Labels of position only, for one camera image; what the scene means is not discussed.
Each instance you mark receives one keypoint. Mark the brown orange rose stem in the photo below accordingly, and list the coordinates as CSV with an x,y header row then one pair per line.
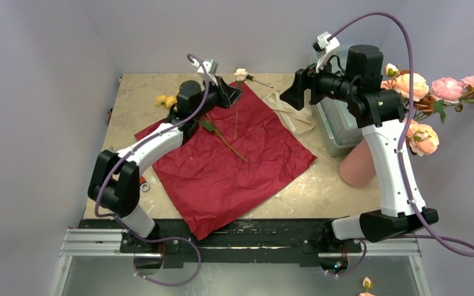
x,y
423,100

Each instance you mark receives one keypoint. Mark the peach rose stem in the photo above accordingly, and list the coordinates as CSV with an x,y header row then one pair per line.
x,y
420,138

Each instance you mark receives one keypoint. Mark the cream ribbon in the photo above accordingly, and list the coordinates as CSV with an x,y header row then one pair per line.
x,y
296,121

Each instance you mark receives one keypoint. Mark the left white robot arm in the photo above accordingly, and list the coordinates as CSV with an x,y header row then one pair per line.
x,y
114,184

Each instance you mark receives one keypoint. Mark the small pink flower bud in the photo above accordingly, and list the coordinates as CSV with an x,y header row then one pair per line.
x,y
367,285

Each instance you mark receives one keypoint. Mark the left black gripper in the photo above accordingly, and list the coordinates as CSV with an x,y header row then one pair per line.
x,y
227,94

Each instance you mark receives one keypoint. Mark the pink cylindrical vase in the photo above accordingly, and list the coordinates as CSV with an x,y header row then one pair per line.
x,y
358,169

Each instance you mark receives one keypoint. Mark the adjustable wrench with red handle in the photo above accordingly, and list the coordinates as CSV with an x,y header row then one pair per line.
x,y
143,184

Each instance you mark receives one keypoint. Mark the aluminium rail frame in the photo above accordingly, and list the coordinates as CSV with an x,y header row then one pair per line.
x,y
393,265

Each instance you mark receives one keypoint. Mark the flower bouquet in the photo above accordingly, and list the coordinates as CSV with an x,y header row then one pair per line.
x,y
216,178

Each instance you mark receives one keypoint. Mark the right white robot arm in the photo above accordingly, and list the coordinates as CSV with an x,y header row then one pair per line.
x,y
379,114

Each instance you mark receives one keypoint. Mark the yellow rose stem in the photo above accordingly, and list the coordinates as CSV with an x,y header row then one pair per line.
x,y
205,122

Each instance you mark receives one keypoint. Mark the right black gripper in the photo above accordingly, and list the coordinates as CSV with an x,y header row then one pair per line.
x,y
305,84

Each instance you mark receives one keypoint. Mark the clear plastic storage box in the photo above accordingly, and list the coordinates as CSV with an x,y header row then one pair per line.
x,y
337,126

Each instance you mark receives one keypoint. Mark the yellow black screwdriver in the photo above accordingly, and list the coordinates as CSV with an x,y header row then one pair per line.
x,y
253,78

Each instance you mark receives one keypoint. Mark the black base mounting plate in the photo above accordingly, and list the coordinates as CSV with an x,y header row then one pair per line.
x,y
284,241

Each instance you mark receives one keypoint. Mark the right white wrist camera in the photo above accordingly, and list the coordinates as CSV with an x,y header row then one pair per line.
x,y
325,46

